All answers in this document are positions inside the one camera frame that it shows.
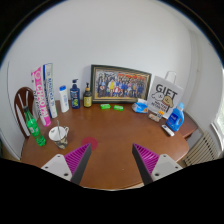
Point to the metal spoon in mug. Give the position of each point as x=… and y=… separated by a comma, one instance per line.
x=58, y=127

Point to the white gift paper bag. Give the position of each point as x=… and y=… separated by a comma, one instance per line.
x=164, y=94

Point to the blue wet wipes pack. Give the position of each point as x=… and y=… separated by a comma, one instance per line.
x=140, y=106

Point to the left green soap bar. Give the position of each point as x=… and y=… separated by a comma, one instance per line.
x=105, y=106

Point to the small orange labelled box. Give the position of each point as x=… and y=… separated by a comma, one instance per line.
x=157, y=117

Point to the brown wooden chair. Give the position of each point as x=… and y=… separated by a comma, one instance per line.
x=23, y=97

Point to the blue detergent bottle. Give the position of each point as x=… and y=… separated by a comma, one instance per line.
x=176, y=118

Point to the green soap bar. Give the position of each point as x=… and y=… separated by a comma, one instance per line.
x=105, y=106
x=118, y=107

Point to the white lotion bottle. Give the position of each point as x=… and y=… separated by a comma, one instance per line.
x=63, y=98

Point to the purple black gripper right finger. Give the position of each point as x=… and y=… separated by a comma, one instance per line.
x=152, y=166

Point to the right green soap bar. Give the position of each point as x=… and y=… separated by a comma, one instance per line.
x=118, y=107

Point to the white radiator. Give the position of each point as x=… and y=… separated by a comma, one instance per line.
x=203, y=151

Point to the pink round coaster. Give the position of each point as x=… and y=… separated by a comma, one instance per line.
x=90, y=140

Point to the green plastic bottle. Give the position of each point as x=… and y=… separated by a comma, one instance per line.
x=33, y=127

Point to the framed group photo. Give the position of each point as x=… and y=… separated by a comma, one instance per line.
x=111, y=84

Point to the blue white tall box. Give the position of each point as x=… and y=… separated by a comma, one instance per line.
x=49, y=89

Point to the pink white tall box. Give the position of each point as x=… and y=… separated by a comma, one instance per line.
x=39, y=96

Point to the amber pump bottle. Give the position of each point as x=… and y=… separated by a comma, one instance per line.
x=87, y=97

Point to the dark blue pump bottle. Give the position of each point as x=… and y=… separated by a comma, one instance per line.
x=75, y=95

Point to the white remote control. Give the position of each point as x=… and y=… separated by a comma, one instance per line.
x=167, y=130

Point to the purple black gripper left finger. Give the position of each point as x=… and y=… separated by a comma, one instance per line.
x=70, y=166

